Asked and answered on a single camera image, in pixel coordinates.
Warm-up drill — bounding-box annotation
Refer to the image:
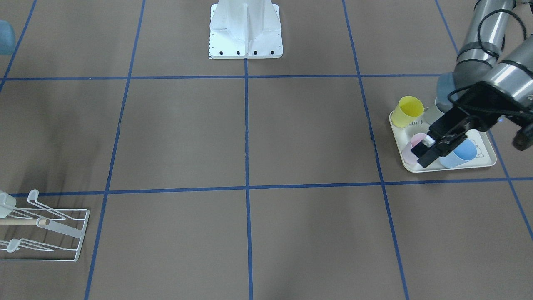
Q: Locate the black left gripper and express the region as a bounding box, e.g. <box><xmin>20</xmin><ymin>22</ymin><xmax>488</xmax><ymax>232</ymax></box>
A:
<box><xmin>411</xmin><ymin>82</ymin><xmax>532</xmax><ymax>168</ymax></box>

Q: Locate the light blue plastic cup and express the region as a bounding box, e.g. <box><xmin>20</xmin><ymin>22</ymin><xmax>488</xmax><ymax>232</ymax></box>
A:
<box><xmin>438</xmin><ymin>139</ymin><xmax>477</xmax><ymax>168</ymax></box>

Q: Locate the pale green-white plastic cup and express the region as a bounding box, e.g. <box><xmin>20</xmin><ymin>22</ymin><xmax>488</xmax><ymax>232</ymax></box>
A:
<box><xmin>0</xmin><ymin>190</ymin><xmax>17</xmax><ymax>218</ymax></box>

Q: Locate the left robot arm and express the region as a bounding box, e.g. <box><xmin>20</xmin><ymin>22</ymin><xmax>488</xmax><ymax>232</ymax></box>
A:
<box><xmin>412</xmin><ymin>0</ymin><xmax>533</xmax><ymax>168</ymax></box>

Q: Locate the yellow plastic cup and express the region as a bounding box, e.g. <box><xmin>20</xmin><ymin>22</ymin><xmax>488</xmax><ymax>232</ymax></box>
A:
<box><xmin>391</xmin><ymin>96</ymin><xmax>424</xmax><ymax>128</ymax></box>

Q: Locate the grey plastic cup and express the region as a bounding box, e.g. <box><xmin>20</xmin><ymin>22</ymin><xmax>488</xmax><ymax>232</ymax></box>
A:
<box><xmin>423</xmin><ymin>97</ymin><xmax>449</xmax><ymax>125</ymax></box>

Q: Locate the cream plastic tray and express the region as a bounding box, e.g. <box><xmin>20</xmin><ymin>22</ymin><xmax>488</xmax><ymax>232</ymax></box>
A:
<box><xmin>389</xmin><ymin>113</ymin><xmax>497</xmax><ymax>173</ymax></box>

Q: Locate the white wire cup rack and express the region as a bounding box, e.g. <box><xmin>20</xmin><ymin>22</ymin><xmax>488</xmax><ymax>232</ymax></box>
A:
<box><xmin>1</xmin><ymin>190</ymin><xmax>91</xmax><ymax>262</ymax></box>

